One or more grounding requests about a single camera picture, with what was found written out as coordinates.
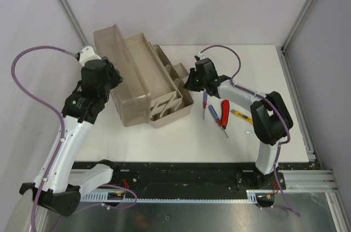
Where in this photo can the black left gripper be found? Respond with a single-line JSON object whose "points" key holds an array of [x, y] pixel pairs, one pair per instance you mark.
{"points": [[117, 79]]}

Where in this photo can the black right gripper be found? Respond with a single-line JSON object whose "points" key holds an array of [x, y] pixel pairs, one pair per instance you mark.
{"points": [[191, 84]]}

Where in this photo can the beige plastic tool box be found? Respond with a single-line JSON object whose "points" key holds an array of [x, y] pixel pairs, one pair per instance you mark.
{"points": [[152, 90]]}

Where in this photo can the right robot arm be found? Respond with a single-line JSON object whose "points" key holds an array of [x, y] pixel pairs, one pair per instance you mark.
{"points": [[271, 119]]}

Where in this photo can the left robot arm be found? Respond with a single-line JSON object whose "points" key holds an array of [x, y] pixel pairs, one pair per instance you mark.
{"points": [[54, 188]]}

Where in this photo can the small blue red screwdriver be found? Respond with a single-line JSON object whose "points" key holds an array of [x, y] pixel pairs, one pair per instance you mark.
{"points": [[204, 103]]}

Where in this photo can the large blue red screwdriver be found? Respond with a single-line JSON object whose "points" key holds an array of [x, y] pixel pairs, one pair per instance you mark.
{"points": [[216, 119]]}

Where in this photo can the red folding knife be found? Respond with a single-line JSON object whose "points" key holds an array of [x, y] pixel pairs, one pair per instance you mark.
{"points": [[225, 109]]}

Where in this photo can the yellow black box cutter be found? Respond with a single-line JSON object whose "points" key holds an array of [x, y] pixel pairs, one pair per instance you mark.
{"points": [[242, 116]]}

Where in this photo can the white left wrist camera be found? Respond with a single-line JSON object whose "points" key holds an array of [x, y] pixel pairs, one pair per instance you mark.
{"points": [[86, 54]]}

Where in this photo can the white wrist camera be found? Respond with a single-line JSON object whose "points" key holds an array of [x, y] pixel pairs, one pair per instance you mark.
{"points": [[200, 55], [86, 54]]}

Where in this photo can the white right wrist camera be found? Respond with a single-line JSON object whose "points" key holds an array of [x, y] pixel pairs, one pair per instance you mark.
{"points": [[200, 55]]}

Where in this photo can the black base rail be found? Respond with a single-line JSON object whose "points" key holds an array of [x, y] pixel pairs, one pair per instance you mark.
{"points": [[157, 180]]}

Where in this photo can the left aluminium frame post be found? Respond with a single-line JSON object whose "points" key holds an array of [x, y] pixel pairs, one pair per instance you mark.
{"points": [[64, 4]]}

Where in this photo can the aluminium frame post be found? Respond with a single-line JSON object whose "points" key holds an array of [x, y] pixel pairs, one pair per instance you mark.
{"points": [[64, 4], [298, 23]]}

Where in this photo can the white cable duct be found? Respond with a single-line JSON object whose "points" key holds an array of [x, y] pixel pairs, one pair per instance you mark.
{"points": [[102, 196]]}

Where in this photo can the right aluminium frame post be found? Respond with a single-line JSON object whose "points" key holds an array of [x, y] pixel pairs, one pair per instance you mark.
{"points": [[298, 23]]}

